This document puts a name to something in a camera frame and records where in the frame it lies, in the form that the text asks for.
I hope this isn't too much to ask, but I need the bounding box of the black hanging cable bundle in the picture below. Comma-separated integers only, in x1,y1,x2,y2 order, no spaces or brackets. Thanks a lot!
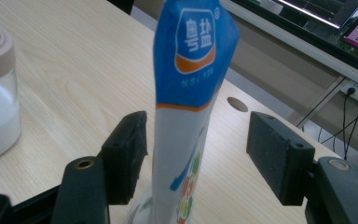
318,88,358,161

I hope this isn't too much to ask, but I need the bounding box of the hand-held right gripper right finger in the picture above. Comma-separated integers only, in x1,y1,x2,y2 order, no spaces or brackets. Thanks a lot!
245,110,317,207

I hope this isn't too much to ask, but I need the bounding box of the round table cable hole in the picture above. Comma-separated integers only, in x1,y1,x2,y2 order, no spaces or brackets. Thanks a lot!
226,96,249,114

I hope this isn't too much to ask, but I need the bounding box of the beige desk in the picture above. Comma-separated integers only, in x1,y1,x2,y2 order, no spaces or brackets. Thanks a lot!
220,0,358,153

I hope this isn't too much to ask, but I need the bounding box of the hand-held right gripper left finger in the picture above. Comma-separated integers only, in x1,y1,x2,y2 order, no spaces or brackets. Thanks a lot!
97,110,149,206

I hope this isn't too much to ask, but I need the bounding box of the blue and white milk carton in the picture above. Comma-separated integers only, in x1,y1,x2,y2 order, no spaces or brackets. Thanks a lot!
127,0,241,224

